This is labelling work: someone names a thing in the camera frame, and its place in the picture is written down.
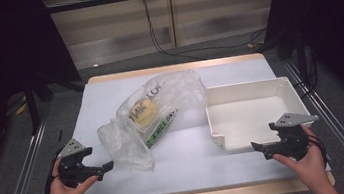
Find black floor cable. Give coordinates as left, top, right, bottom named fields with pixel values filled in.
left=141, top=0, right=271, bottom=68

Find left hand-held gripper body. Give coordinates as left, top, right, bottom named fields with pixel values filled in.
left=54, top=136, right=99, bottom=190

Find black cable bundle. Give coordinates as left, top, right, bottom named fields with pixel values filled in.
left=289, top=52, right=324, bottom=100

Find clear printed plastic bag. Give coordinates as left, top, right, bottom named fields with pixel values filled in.
left=90, top=67, right=217, bottom=179

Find white plastic tray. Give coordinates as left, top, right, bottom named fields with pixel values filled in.
left=201, top=73, right=318, bottom=156

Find right hand-held gripper black cable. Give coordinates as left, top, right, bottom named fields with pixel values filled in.
left=306, top=131, right=330, bottom=165

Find white table mat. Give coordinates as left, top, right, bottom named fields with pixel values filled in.
left=63, top=51, right=333, bottom=194

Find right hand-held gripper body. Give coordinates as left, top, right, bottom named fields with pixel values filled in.
left=266, top=108, right=325, bottom=164

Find person's right hand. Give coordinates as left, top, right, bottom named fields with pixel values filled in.
left=268, top=122, right=333, bottom=194

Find black stand legs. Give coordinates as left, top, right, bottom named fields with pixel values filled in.
left=21, top=72, right=91, bottom=136

